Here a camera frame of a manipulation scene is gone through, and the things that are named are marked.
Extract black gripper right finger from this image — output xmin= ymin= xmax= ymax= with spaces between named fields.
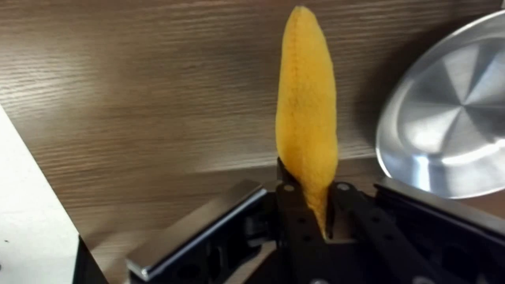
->
xmin=325 ymin=182 xmax=439 ymax=284

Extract round steel pan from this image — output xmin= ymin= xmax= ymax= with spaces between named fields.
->
xmin=374 ymin=10 xmax=505 ymax=201

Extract yellow banana toy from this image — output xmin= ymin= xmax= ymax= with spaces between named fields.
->
xmin=275 ymin=5 xmax=340 ymax=240

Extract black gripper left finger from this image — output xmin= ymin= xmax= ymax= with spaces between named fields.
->
xmin=275 ymin=157 xmax=340 ymax=284

